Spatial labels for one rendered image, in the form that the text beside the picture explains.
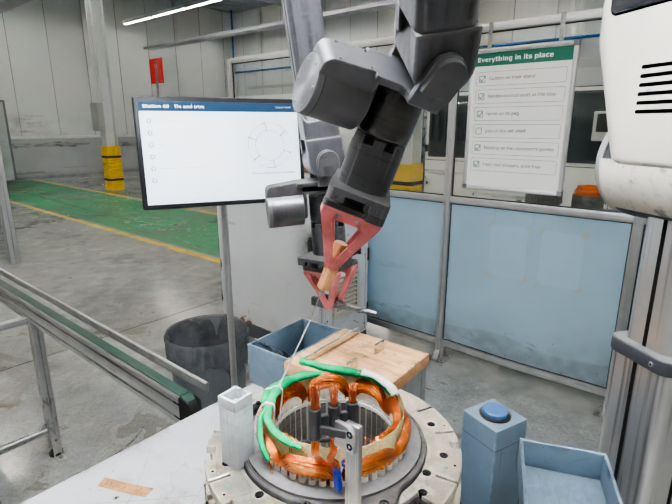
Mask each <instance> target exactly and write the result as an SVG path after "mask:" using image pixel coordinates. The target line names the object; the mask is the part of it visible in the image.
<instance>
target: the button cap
mask: <svg viewBox="0 0 672 504"><path fill-rule="evenodd" d="M482 413H483V414H484V415H485V416H487V417H489V418H491V419H496V420H503V419H506V418H508V413H509V411H508V409H507V408H506V407H505V406H504V405H502V404H499V403H495V402H490V403H486V404H484V405H483V408H482Z"/></svg>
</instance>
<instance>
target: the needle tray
mask: <svg viewBox="0 0 672 504"><path fill-rule="evenodd" d="M517 476H518V495H519V504H623V502H622V499H621V496H620V493H619V490H618V487H617V484H616V481H615V478H614V475H613V472H612V468H611V465H610V462H609V459H608V456H607V454H606V453H600V452H595V451H589V450H584V449H578V448H573V447H567V446H562V445H556V444H551V443H546V442H540V441H535V440H529V439H524V438H520V441H519V450H518V459H517Z"/></svg>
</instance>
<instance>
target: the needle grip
mask: <svg viewBox="0 0 672 504"><path fill-rule="evenodd" d="M347 246H348V244H347V243H345V242H344V241H341V240H335V242H334V244H333V256H334V257H338V256H339V255H340V254H341V253H342V252H343V251H344V250H345V249H346V248H347ZM338 270H339V269H338ZM338 270H336V271H334V270H331V269H328V268H326V267H324V269H323V271H322V274H321V276H320V279H319V281H318V284H317V286H318V288H319V289H321V290H322V291H330V289H331V286H332V284H333V282H334V279H335V277H336V274H337V272H338Z"/></svg>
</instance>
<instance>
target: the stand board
mask: <svg viewBox="0 0 672 504"><path fill-rule="evenodd" d="M349 331H351V330H349V329H346V328H344V329H342V330H340V331H339V332H337V333H335V334H333V335H331V336H330V337H328V338H326V339H324V340H322V341H321V342H319V343H317V344H315V345H313V346H311V347H310V348H308V349H306V350H304V351H302V352H301V353H299V354H297V355H295V356H294V357H293V359H292V358H290V359H288V360H286V361H285V362H284V373H285V371H286V368H287V366H288V365H289V362H290V360H291V359H292V361H291V363H290V365H289V368H288V369H287V372H286V374H288V375H294V374H296V373H298V372H302V371H308V370H309V371H318V369H314V368H311V367H307V366H303V367H302V366H301V365H300V364H299V359H300V358H301V357H302V358H303V357H305V356H307V355H309V354H310V353H312V352H314V351H316V350H317V349H319V348H321V347H323V346H325V345H326V344H328V343H330V342H332V341H333V340H335V339H337V338H339V337H340V336H342V335H344V334H346V333H347V332H349ZM381 340H382V339H379V338H375V337H372V336H369V335H365V334H362V333H359V334H357V335H355V336H354V337H352V338H350V339H349V340H347V341H345V342H344V343H342V344H340V345H339V346H337V347H335V348H333V349H332V350H330V351H328V352H327V353H325V354H323V355H322V356H320V357H318V358H317V359H315V360H313V361H317V362H320V363H324V364H330V365H338V366H346V363H347V362H348V361H350V360H351V359H353V358H354V357H358V367H357V368H356V369H360V370H363V369H367V370H369V371H371V372H373V373H375V374H378V375H381V376H383V377H384V378H386V379H388V380H389V381H390V382H391V383H392V384H393V385H395V386H396V388H398V390H400V389H401V388H402V387H403V386H404V385H405V384H407V383H408V382H409V381H410V380H411V379H413V378H414V377H415V376H416V375H417V374H418V373H420V372H421V371H422V370H423V369H424V368H426V367H427V366H428V365H429V354H428V353H425V352H422V351H418V350H415V349H412V348H408V347H405V346H402V345H398V344H395V343H392V342H389V341H385V340H384V349H383V350H381V351H380V352H379V353H377V354H374V344H376V343H377V342H379V341H381Z"/></svg>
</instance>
